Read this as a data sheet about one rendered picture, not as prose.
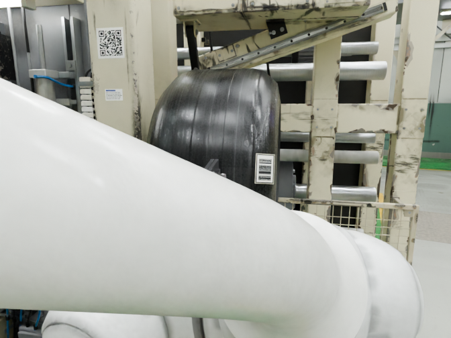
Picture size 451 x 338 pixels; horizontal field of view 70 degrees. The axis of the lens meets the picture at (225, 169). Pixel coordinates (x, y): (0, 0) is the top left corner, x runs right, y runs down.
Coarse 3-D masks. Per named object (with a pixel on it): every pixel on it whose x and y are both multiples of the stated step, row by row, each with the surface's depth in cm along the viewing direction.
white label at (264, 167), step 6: (258, 156) 64; (264, 156) 64; (270, 156) 64; (258, 162) 64; (264, 162) 64; (270, 162) 64; (258, 168) 64; (264, 168) 64; (270, 168) 64; (258, 174) 64; (264, 174) 64; (270, 174) 64; (258, 180) 64; (264, 180) 64; (270, 180) 64
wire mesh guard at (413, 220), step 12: (312, 204) 122; (324, 204) 121; (336, 204) 120; (348, 204) 120; (360, 204) 119; (372, 204) 118; (384, 204) 117; (396, 204) 117; (408, 204) 117; (324, 216) 123; (348, 228) 122; (396, 228) 119; (408, 240) 120; (408, 252) 119
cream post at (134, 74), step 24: (96, 0) 81; (120, 0) 80; (144, 0) 87; (96, 24) 83; (120, 24) 81; (144, 24) 87; (96, 48) 84; (144, 48) 88; (96, 72) 85; (120, 72) 84; (144, 72) 89; (96, 96) 86; (144, 96) 89; (96, 120) 88; (120, 120) 86; (144, 120) 90
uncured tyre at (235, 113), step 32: (160, 96) 79; (192, 96) 71; (224, 96) 69; (256, 96) 69; (160, 128) 69; (192, 128) 67; (224, 128) 66; (256, 128) 65; (192, 160) 65; (224, 160) 64
